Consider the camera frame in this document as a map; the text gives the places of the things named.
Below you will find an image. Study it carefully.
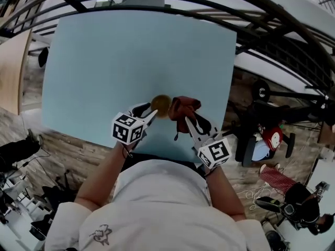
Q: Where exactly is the dark red cloth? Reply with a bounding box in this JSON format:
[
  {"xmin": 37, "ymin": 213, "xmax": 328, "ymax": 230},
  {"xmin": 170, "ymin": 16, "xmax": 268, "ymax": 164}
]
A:
[{"xmin": 167, "ymin": 96, "xmax": 202, "ymax": 141}]

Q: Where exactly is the black headset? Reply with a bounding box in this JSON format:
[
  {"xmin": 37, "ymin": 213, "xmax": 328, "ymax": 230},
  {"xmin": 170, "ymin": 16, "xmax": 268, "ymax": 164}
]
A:
[{"xmin": 279, "ymin": 202, "xmax": 298, "ymax": 217}]

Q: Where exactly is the wooden desk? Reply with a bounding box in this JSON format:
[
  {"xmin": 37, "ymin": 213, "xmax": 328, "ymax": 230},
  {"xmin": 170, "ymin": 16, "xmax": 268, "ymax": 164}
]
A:
[{"xmin": 0, "ymin": 29, "xmax": 33, "ymax": 116}]

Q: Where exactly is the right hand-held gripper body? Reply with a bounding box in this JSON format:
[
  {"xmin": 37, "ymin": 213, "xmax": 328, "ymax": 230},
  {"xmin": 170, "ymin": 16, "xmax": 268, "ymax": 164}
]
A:
[{"xmin": 193, "ymin": 128, "xmax": 232, "ymax": 170}]

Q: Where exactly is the brown bowl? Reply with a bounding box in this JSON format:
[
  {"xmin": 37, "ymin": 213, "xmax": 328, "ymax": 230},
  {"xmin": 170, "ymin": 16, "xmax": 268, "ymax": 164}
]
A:
[{"xmin": 150, "ymin": 94, "xmax": 172, "ymax": 120}]

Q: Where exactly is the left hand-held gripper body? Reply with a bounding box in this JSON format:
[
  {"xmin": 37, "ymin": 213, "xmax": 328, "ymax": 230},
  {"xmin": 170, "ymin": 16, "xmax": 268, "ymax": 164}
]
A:
[{"xmin": 112, "ymin": 108, "xmax": 148, "ymax": 144}]

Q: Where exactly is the cardboard box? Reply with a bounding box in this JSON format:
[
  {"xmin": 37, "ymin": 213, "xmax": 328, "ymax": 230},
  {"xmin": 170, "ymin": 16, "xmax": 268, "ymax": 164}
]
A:
[{"xmin": 317, "ymin": 121, "xmax": 335, "ymax": 145}]

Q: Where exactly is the red striped cloth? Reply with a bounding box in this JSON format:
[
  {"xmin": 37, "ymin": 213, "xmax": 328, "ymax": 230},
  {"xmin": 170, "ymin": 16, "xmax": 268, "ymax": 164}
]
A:
[{"xmin": 259, "ymin": 164, "xmax": 298, "ymax": 195}]

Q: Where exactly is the black metal frame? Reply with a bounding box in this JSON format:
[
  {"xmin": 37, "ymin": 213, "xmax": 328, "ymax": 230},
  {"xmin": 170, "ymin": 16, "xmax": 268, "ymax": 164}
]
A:
[{"xmin": 0, "ymin": 0, "xmax": 335, "ymax": 127}]

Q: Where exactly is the person's left forearm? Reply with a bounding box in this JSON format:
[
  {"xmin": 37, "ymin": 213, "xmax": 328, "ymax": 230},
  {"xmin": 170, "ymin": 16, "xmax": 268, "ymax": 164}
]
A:
[{"xmin": 74, "ymin": 141, "xmax": 134, "ymax": 208}]

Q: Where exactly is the person's right forearm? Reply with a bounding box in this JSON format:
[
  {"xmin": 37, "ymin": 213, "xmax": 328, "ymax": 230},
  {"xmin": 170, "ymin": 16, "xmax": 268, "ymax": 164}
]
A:
[{"xmin": 205, "ymin": 164, "xmax": 247, "ymax": 221}]

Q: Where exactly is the white cable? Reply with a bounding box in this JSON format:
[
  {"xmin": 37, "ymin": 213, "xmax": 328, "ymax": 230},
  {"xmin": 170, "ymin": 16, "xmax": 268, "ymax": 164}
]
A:
[{"xmin": 237, "ymin": 184, "xmax": 273, "ymax": 211}]

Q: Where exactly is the black office chair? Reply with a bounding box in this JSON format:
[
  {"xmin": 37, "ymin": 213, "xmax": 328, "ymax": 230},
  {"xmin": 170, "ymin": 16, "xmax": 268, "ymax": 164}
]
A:
[{"xmin": 234, "ymin": 124, "xmax": 297, "ymax": 167}]

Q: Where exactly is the red cushion with face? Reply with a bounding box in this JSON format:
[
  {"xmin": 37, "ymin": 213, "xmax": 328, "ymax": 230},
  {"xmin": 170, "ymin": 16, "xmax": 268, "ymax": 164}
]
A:
[{"xmin": 261, "ymin": 125, "xmax": 284, "ymax": 152}]

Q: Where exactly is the black wheel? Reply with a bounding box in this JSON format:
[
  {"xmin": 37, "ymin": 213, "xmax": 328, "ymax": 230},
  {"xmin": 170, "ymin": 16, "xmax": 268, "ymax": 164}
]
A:
[{"xmin": 252, "ymin": 79, "xmax": 271, "ymax": 100}]

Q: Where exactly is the black chair backrest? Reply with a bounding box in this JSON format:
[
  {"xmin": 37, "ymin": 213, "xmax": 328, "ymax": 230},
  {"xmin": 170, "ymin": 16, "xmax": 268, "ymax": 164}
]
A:
[{"xmin": 37, "ymin": 47, "xmax": 50, "ymax": 69}]

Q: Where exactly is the person's white shirt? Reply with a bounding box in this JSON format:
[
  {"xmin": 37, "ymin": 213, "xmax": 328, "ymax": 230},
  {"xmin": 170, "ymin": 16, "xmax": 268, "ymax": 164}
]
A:
[{"xmin": 44, "ymin": 159, "xmax": 271, "ymax": 251}]

